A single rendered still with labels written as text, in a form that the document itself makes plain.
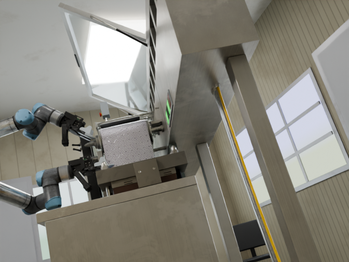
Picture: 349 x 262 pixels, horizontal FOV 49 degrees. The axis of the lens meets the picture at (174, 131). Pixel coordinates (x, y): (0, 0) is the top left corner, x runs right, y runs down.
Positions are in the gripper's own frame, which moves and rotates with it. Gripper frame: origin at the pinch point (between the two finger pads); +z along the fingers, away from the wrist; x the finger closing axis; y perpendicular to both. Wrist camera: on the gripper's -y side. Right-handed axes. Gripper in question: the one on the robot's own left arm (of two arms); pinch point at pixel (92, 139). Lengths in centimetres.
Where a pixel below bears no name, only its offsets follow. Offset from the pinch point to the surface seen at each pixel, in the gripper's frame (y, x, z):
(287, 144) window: 147, 223, 138
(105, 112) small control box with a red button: 33, 51, -17
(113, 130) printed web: 7.8, -6.3, 8.9
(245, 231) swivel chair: 43, 271, 137
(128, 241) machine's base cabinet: -38, -32, 43
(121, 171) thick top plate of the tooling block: -13.3, -26.5, 26.2
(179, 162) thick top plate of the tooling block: 1, -26, 47
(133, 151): 2.3, -6.8, 22.9
